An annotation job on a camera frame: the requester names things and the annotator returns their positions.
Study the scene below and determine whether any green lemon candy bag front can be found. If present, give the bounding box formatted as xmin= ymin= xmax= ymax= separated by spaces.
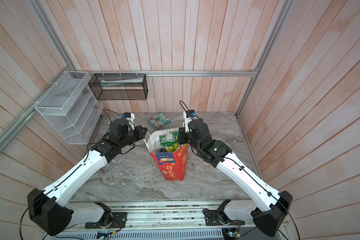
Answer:
xmin=165 ymin=143 xmax=179 ymax=153

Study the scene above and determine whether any black mesh wall basket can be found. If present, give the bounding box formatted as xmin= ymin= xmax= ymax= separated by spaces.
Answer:
xmin=89 ymin=73 xmax=149 ymax=101

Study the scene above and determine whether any red paper bag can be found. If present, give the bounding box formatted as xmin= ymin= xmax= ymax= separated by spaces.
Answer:
xmin=146 ymin=128 xmax=188 ymax=181

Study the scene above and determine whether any white wire mesh shelf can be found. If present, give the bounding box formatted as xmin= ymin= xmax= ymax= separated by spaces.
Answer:
xmin=35 ymin=71 xmax=103 ymax=145

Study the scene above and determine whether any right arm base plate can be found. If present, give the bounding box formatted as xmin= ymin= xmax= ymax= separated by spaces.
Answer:
xmin=202 ymin=209 xmax=246 ymax=226

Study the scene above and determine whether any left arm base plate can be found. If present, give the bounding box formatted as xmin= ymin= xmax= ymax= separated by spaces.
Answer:
xmin=85 ymin=212 xmax=128 ymax=229

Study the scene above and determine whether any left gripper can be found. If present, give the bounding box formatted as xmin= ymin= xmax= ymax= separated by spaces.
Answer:
xmin=119 ymin=125 xmax=149 ymax=148

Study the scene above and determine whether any aluminium frame rail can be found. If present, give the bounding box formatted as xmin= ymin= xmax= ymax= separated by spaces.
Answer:
xmin=73 ymin=70 xmax=257 ymax=77

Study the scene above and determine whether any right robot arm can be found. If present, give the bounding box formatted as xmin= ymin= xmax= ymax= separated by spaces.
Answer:
xmin=178 ymin=116 xmax=293 ymax=237

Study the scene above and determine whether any teal mint candy bag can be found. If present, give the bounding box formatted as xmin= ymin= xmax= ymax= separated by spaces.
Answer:
xmin=148 ymin=112 xmax=171 ymax=129

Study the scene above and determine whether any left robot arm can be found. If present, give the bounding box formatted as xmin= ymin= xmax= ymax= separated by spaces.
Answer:
xmin=26 ymin=114 xmax=148 ymax=236

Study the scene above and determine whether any green spring tea candy bag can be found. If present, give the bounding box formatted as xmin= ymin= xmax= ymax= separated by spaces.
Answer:
xmin=160 ymin=132 xmax=179 ymax=146

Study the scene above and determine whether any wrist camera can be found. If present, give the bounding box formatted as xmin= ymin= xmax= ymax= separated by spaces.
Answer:
xmin=121 ymin=112 xmax=135 ymax=130
xmin=183 ymin=110 xmax=196 ymax=133

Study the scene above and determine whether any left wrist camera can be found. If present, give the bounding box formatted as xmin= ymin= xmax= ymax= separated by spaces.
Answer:
xmin=121 ymin=112 xmax=135 ymax=130

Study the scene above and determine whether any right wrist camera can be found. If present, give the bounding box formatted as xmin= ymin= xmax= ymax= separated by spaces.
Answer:
xmin=183 ymin=110 xmax=196 ymax=133

